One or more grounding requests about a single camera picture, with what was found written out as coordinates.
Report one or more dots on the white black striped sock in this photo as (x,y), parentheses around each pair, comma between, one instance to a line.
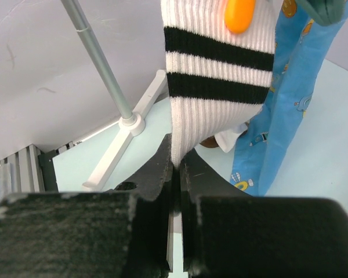
(217,80)

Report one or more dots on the white silver clothes rack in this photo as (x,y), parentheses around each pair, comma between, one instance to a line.
(132,121)

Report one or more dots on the yellow clothes peg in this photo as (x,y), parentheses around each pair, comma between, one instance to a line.
(238,15)

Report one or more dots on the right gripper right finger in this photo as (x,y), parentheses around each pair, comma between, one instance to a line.
(229,233)

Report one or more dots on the teal clothes peg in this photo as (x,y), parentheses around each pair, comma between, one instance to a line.
(323,12)

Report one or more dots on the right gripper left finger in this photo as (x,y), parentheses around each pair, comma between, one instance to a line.
(122,232)

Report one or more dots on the blue patterned sock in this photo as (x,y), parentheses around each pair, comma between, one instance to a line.
(301,47)

